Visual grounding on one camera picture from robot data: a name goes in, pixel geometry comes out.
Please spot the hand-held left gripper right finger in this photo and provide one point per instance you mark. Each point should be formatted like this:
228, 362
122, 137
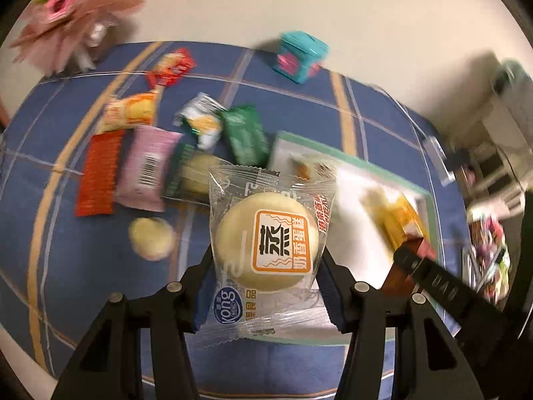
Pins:
329, 296

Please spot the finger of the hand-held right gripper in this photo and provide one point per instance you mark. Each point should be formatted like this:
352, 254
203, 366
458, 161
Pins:
449, 291

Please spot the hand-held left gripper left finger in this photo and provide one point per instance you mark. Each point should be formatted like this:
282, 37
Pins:
204, 298

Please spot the clear steamed cake packet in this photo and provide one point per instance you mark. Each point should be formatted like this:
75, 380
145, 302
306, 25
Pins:
266, 241

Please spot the white tray with green rim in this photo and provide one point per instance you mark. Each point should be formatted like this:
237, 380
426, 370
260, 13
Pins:
358, 183

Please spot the dark green snack packet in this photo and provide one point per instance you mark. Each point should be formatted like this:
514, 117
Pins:
245, 139

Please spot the yellow roll cake packet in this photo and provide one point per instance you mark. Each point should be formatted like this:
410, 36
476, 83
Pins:
130, 110

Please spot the colourful packets heap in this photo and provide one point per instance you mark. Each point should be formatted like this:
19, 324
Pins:
489, 254

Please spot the round pale cake packet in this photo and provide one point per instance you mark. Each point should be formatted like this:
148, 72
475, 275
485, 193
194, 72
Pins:
152, 238

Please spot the green-edged clear cake packet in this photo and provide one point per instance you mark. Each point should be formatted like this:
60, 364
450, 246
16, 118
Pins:
189, 175

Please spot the pale snack packet orange print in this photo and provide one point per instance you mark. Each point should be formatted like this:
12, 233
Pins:
312, 167

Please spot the white power adapter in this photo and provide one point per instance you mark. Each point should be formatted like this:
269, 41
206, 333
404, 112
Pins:
439, 158

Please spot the white shelf unit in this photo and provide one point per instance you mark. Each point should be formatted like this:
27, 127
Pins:
499, 133

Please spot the pink snack packet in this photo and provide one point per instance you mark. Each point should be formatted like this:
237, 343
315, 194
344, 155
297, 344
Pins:
145, 166

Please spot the long red snack packet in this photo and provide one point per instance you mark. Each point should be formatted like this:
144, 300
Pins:
98, 173

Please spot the white and green snack packet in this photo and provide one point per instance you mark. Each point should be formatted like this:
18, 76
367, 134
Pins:
200, 123

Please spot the small red snack packet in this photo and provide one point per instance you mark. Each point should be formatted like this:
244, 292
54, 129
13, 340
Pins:
170, 67

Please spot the teal toy box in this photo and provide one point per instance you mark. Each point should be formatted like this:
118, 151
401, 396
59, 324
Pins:
300, 57

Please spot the pink paper bouquet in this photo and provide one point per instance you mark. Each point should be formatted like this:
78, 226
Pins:
68, 21

